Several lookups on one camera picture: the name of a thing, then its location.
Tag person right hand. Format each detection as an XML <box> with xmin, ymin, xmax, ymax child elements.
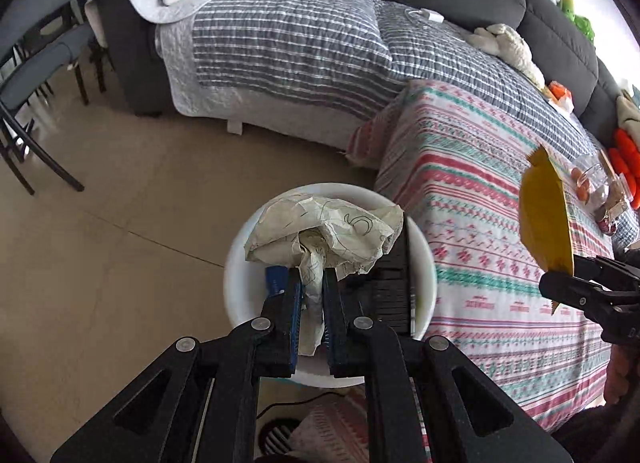
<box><xmin>603</xmin><ymin>345</ymin><xmax>639</xmax><ymax>405</ymax></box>

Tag grey chair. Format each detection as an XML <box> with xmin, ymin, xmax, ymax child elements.
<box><xmin>1</xmin><ymin>0</ymin><xmax>96</xmax><ymax>194</ymax></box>

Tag patterned knit tablecloth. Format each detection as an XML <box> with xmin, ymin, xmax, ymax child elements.
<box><xmin>347</xmin><ymin>80</ymin><xmax>610</xmax><ymax>431</ymax></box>

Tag black plastic tray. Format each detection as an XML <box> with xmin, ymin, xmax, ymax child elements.
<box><xmin>338</xmin><ymin>228</ymin><xmax>414</xmax><ymax>337</ymax></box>

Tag tangerine in jar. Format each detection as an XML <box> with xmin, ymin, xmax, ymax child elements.
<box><xmin>570</xmin><ymin>168</ymin><xmax>582</xmax><ymax>182</ymax></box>
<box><xmin>576</xmin><ymin>182</ymin><xmax>590</xmax><ymax>203</ymax></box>

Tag white trash bin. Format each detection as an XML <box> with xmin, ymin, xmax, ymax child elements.
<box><xmin>224</xmin><ymin>183</ymin><xmax>437</xmax><ymax>389</ymax></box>

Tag green plush toy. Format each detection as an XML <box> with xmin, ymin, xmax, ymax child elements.
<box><xmin>560</xmin><ymin>0</ymin><xmax>594</xmax><ymax>43</ymax></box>

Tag beige blanket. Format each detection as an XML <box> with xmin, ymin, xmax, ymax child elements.
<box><xmin>616</xmin><ymin>95</ymin><xmax>640</xmax><ymax>149</ymax></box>

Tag white power adapter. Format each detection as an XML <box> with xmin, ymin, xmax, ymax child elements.
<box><xmin>419</xmin><ymin>8</ymin><xmax>445</xmax><ymax>23</ymax></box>

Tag glass jar with wooden lid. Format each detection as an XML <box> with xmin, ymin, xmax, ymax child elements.
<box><xmin>572</xmin><ymin>149</ymin><xmax>631</xmax><ymax>220</ymax></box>

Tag orange white snack bag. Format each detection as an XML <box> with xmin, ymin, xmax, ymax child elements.
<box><xmin>548</xmin><ymin>81</ymin><xmax>574</xmax><ymax>113</ymax></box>

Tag red cushion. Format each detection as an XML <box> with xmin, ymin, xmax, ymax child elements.
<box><xmin>608</xmin><ymin>128</ymin><xmax>640</xmax><ymax>211</ymax></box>

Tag blue almond snack box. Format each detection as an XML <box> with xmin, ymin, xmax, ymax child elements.
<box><xmin>265</xmin><ymin>266</ymin><xmax>288</xmax><ymax>297</ymax></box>

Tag white paper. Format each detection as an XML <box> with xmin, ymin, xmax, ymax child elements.
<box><xmin>244</xmin><ymin>192</ymin><xmax>404</xmax><ymax>357</ymax></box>

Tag yellow snack wrapper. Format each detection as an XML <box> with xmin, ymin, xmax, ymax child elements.
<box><xmin>518</xmin><ymin>144</ymin><xmax>576</xmax><ymax>314</ymax></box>

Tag dark grey sofa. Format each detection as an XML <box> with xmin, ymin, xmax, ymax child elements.
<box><xmin>87</xmin><ymin>0</ymin><xmax>620</xmax><ymax>147</ymax></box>

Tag grey striped quilt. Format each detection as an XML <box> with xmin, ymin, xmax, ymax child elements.
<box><xmin>156</xmin><ymin>0</ymin><xmax>593</xmax><ymax>158</ymax></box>

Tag white plush toy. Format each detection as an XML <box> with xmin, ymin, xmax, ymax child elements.
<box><xmin>464</xmin><ymin>23</ymin><xmax>546</xmax><ymax>90</ymax></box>

